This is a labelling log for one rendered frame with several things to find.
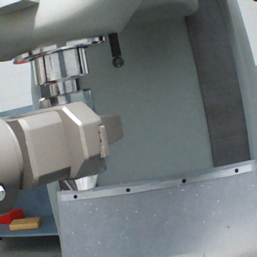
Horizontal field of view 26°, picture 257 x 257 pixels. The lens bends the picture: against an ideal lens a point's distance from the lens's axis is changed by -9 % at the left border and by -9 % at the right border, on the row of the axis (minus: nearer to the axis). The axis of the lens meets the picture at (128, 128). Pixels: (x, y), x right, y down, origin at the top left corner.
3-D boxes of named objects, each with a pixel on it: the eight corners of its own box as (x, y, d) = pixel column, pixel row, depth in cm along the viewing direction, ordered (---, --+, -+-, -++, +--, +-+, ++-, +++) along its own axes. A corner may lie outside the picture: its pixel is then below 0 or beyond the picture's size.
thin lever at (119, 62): (124, 66, 47) (112, 6, 47) (112, 69, 47) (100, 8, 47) (126, 66, 48) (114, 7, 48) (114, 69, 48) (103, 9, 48)
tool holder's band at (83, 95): (90, 98, 52) (88, 88, 51) (96, 99, 47) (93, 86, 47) (39, 109, 51) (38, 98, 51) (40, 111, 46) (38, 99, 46)
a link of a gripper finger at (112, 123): (118, 145, 50) (71, 160, 45) (111, 107, 50) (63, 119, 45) (133, 143, 49) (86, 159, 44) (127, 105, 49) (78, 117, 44)
